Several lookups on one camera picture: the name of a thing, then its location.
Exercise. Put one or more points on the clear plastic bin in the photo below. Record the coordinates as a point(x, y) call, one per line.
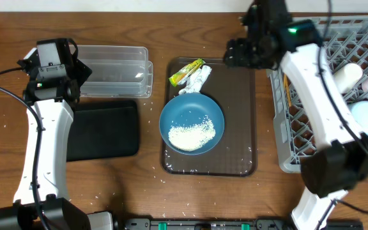
point(117, 71)

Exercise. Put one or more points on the light blue bowl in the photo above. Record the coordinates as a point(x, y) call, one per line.
point(367, 116)

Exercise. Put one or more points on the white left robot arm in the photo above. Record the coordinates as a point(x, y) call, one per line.
point(41, 200)

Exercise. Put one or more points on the cream white cup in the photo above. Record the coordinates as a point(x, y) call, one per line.
point(346, 77)

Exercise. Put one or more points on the dark blue plate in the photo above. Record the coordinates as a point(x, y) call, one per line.
point(189, 111)

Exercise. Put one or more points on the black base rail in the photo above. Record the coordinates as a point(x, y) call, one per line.
point(259, 224)

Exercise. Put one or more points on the grey dishwasher rack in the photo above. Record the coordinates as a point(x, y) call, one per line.
point(347, 42)

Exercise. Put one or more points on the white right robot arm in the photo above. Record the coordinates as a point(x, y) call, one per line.
point(341, 157)

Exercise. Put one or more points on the green yellow snack wrapper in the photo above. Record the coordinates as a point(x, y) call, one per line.
point(184, 73)

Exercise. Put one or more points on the pile of white rice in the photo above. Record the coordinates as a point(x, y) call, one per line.
point(193, 137)

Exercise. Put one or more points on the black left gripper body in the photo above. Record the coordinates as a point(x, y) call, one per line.
point(79, 73)

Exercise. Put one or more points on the black tray bin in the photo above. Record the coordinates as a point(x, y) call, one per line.
point(104, 130)

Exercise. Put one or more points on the brown serving tray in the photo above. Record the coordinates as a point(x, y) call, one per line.
point(233, 89)

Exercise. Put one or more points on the white napkin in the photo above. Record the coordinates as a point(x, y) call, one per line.
point(196, 80)

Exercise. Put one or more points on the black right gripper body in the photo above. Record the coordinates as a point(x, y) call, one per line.
point(256, 57)

